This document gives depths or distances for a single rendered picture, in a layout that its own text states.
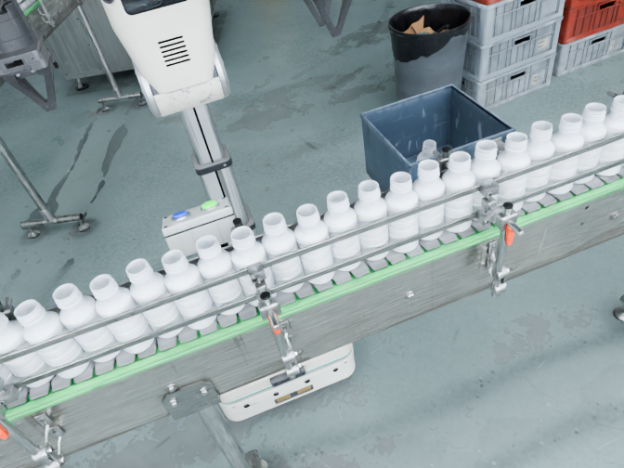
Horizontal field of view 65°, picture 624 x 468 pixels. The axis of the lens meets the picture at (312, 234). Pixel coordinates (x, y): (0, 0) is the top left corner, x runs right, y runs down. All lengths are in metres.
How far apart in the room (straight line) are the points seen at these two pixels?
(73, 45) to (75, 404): 4.01
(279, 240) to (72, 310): 0.35
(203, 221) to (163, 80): 0.45
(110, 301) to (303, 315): 0.34
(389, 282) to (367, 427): 0.99
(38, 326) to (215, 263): 0.29
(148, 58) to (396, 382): 1.39
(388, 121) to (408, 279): 0.71
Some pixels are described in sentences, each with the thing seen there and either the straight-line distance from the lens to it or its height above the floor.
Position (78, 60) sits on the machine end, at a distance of 4.83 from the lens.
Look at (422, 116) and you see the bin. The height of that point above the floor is 0.87.
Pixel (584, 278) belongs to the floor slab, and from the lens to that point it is 2.38.
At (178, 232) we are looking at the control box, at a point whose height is 1.11.
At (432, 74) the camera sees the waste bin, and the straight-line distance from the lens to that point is 2.96.
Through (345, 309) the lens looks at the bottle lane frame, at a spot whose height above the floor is 0.93.
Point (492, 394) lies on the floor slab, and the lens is 1.97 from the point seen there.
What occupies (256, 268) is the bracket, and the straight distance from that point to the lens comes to 0.83.
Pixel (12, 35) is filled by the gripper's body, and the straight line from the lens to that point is 0.81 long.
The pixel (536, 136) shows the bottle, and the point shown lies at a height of 1.15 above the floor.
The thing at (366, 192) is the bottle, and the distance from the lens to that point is 0.86.
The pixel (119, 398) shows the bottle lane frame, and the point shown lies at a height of 0.93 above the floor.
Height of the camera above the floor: 1.70
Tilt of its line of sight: 42 degrees down
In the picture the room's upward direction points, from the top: 12 degrees counter-clockwise
